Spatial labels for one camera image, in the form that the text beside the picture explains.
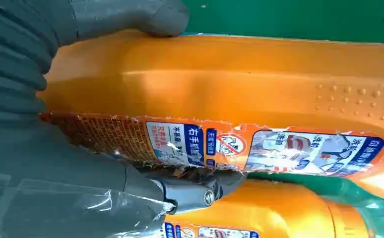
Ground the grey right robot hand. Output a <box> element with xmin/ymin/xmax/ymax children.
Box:
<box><xmin>0</xmin><ymin>0</ymin><xmax>249</xmax><ymax>238</ymax></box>

